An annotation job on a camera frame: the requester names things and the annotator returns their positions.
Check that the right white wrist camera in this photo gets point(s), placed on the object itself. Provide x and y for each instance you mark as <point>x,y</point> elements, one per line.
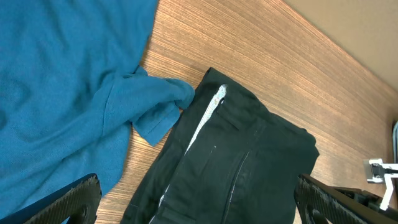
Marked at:
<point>378,172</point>

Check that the blue garment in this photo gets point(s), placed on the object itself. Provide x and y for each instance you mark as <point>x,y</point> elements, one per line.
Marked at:
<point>72,87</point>

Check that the black shorts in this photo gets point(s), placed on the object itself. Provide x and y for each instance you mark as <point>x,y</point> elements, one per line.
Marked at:
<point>228,159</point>

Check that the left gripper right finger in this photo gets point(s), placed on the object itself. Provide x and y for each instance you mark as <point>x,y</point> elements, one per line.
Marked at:
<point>320,203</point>

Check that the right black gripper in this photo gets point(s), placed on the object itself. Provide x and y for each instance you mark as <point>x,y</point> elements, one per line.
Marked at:
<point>363,197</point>

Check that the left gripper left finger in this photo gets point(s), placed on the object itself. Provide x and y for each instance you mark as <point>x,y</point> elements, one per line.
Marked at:
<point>76,203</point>

